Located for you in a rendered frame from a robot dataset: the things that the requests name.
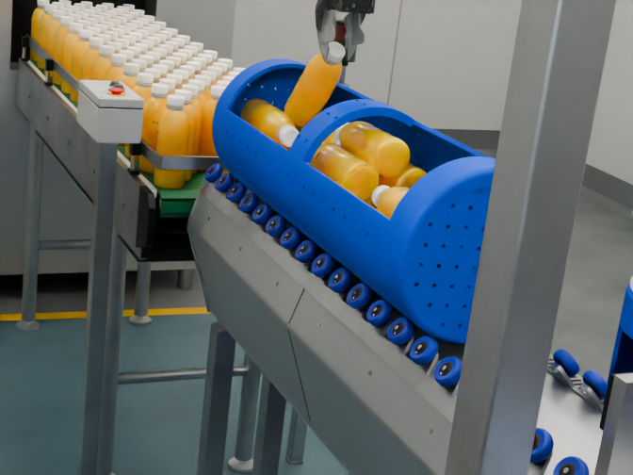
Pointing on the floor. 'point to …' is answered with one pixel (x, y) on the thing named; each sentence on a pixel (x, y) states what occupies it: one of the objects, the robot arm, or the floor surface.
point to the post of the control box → (97, 306)
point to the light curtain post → (527, 232)
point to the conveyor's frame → (54, 105)
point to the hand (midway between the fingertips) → (335, 52)
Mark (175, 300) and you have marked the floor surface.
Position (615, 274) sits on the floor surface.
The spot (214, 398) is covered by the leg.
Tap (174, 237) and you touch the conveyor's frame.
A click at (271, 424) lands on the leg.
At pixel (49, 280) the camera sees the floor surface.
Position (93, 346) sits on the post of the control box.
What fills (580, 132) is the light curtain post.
